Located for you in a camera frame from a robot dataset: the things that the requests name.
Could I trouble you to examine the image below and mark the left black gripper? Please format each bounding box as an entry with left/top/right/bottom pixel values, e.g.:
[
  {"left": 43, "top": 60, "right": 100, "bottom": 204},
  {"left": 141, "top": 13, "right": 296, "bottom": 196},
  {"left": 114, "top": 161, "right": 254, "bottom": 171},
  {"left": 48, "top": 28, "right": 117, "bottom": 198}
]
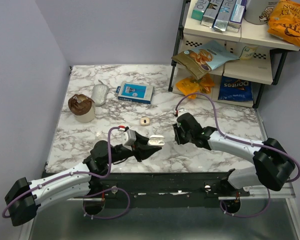
[{"left": 105, "top": 131, "right": 162, "bottom": 166}]

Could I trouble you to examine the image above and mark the white earbud charging case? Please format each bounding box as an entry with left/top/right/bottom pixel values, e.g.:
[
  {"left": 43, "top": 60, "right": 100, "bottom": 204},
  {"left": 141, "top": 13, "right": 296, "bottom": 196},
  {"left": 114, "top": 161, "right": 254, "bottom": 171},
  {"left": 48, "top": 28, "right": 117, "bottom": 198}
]
[{"left": 147, "top": 135, "right": 165, "bottom": 147}]

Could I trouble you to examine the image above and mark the beige earbud charging case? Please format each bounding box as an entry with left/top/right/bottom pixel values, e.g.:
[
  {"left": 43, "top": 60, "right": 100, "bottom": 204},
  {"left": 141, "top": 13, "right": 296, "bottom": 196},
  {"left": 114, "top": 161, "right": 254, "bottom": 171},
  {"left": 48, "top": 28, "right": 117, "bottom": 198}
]
[{"left": 139, "top": 117, "right": 151, "bottom": 127}]

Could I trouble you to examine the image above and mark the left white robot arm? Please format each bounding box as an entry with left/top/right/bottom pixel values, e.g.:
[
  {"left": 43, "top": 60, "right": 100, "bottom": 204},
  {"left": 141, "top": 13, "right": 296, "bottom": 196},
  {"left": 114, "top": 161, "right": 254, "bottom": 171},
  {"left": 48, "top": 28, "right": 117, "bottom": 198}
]
[{"left": 2, "top": 129, "right": 165, "bottom": 227}]

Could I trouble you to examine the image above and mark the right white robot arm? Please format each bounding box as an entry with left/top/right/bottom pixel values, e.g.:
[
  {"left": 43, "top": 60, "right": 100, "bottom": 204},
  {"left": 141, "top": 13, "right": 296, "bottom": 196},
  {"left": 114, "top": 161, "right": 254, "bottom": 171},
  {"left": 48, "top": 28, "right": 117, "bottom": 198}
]
[{"left": 172, "top": 112, "right": 296, "bottom": 196}]

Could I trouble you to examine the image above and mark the orange snack bag lower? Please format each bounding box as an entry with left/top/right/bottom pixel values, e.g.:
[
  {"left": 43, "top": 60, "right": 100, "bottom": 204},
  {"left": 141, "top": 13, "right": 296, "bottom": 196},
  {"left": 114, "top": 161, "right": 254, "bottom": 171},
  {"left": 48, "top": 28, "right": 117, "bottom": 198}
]
[{"left": 175, "top": 73, "right": 215, "bottom": 96}]

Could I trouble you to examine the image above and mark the blue Harry's razor box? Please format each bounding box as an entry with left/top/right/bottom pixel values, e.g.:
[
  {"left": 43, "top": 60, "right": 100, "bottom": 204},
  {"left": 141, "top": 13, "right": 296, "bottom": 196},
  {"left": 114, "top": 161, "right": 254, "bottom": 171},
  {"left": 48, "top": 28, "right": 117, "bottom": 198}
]
[{"left": 116, "top": 81, "right": 155, "bottom": 104}]

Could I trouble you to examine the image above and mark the blue Doritos bag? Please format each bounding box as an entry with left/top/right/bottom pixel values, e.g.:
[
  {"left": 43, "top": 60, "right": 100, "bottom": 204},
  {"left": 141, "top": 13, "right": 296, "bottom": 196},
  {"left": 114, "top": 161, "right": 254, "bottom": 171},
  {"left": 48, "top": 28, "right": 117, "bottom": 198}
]
[{"left": 218, "top": 76, "right": 253, "bottom": 102}]

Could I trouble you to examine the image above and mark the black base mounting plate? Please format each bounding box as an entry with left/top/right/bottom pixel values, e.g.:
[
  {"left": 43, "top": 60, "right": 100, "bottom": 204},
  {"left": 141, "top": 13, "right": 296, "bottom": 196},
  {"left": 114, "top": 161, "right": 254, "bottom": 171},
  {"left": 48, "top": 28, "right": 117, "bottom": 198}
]
[{"left": 88, "top": 172, "right": 250, "bottom": 209}]

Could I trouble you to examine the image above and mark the gold blue snack bag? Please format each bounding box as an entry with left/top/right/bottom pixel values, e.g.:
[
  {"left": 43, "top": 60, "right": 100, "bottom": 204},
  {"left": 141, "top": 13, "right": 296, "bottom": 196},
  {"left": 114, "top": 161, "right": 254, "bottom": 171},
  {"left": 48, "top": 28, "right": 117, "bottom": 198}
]
[{"left": 172, "top": 40, "right": 239, "bottom": 80}]

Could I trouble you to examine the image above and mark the teal toothpaste box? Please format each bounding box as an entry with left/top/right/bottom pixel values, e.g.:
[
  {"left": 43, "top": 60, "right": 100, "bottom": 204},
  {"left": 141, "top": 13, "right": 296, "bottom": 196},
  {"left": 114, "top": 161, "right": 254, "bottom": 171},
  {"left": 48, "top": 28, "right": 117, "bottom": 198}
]
[{"left": 191, "top": 0, "right": 210, "bottom": 21}]

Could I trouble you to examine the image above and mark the orange kettle chips bag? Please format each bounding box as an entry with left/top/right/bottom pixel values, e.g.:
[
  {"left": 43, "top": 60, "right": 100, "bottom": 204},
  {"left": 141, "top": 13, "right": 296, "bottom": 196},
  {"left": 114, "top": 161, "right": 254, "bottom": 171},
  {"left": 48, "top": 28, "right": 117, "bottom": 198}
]
[{"left": 267, "top": 0, "right": 300, "bottom": 48}]

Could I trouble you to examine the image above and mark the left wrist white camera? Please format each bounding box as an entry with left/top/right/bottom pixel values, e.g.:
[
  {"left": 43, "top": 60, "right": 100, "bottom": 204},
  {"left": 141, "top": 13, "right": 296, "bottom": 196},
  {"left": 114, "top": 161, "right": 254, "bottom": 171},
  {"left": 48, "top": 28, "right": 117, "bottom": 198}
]
[{"left": 118, "top": 125, "right": 137, "bottom": 149}]

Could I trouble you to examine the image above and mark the wrist white camera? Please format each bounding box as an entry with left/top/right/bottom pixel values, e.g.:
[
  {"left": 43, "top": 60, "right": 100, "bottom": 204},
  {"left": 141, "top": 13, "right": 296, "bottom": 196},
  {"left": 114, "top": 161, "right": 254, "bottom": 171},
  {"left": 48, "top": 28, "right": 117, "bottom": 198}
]
[
  {"left": 173, "top": 108, "right": 188, "bottom": 117},
  {"left": 118, "top": 125, "right": 137, "bottom": 149}
]

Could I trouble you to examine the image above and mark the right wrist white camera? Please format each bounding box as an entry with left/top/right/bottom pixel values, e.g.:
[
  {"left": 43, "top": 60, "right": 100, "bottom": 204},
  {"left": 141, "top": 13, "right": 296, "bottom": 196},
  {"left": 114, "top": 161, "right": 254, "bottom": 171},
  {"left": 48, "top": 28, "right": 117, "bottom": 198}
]
[{"left": 173, "top": 108, "right": 188, "bottom": 117}]

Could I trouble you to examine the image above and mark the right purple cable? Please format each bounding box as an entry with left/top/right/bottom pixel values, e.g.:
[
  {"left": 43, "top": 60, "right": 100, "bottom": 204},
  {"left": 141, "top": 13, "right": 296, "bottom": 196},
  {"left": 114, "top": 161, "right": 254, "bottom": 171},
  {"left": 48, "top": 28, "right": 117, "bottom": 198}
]
[{"left": 173, "top": 92, "right": 300, "bottom": 218}]

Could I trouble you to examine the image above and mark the purple cable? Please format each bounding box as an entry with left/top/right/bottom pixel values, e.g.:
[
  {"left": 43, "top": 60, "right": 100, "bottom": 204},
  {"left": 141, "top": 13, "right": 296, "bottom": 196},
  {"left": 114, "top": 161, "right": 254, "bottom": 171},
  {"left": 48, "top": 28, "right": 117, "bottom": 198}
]
[
  {"left": 1, "top": 125, "right": 131, "bottom": 220},
  {"left": 173, "top": 92, "right": 300, "bottom": 218}
]

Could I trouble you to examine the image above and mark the black frame shelf rack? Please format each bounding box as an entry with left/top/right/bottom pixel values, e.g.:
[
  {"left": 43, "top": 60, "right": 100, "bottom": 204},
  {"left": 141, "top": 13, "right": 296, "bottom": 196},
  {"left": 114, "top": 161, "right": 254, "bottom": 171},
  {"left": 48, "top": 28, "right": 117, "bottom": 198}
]
[{"left": 173, "top": 0, "right": 300, "bottom": 109}]

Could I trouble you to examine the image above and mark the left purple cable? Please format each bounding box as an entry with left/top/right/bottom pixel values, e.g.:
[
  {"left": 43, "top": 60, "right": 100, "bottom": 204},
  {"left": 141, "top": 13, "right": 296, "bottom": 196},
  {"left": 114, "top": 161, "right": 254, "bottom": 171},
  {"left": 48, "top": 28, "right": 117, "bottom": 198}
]
[{"left": 1, "top": 125, "right": 131, "bottom": 220}]

